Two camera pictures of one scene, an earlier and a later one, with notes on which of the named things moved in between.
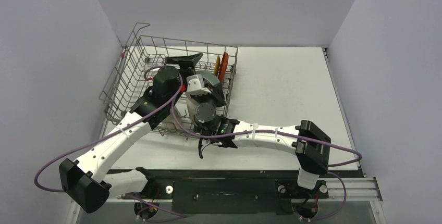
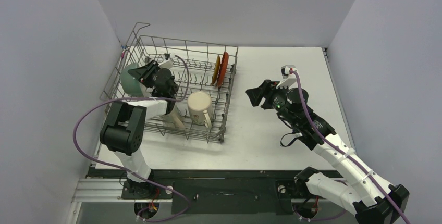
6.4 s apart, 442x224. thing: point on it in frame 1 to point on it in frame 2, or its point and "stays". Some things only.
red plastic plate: (223, 68) stays
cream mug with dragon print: (170, 121) stays
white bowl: (209, 76) to (132, 85)
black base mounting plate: (219, 191) stays
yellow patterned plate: (217, 65) stays
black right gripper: (214, 86) to (266, 94)
